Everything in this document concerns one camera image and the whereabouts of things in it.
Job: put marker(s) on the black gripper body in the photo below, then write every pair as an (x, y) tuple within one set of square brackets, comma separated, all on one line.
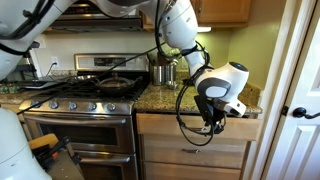
[(208, 111)]

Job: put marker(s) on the wooden spice drawer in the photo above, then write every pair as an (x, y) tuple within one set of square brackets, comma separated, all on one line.
[(160, 125)]

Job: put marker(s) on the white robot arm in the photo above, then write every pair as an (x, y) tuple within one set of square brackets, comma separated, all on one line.
[(180, 23)]

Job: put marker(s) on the plain wooden cabinet drawer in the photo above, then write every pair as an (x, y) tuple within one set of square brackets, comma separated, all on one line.
[(186, 171), (166, 155)]

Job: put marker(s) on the metal ladle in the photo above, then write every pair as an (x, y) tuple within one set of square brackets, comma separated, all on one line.
[(174, 61)]

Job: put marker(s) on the black door latch plate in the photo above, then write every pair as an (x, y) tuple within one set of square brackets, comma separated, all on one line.
[(284, 110)]

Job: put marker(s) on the black door lever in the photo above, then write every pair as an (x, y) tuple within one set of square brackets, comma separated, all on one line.
[(301, 112)]

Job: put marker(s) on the white panel door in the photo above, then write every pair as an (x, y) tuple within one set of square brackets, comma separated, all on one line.
[(300, 150)]

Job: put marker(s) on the under-cabinet light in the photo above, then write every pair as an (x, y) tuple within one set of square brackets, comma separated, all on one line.
[(204, 29)]

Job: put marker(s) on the frying pan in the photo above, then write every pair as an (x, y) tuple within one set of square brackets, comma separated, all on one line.
[(116, 89)]

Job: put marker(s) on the silver stove knob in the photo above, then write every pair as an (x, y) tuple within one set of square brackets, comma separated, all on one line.
[(53, 105), (92, 106), (111, 107), (72, 106), (35, 104)]

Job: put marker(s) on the stainless steel gas stove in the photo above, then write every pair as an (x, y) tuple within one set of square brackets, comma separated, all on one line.
[(100, 133)]

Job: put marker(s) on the steel range hood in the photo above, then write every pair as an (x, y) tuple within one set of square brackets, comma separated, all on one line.
[(96, 23)]

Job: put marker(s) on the grey board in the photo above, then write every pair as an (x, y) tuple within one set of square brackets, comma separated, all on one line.
[(65, 168)]

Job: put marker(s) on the yellow block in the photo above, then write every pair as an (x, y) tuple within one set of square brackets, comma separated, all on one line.
[(43, 140)]

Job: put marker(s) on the white robot body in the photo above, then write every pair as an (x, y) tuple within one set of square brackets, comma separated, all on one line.
[(33, 18)]

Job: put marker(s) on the white door frame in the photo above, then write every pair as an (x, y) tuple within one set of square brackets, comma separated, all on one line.
[(273, 83)]

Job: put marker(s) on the wooden wall cabinet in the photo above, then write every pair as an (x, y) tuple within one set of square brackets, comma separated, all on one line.
[(223, 11)]

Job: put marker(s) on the white wall outlet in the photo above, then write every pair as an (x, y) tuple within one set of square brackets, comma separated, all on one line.
[(55, 61)]

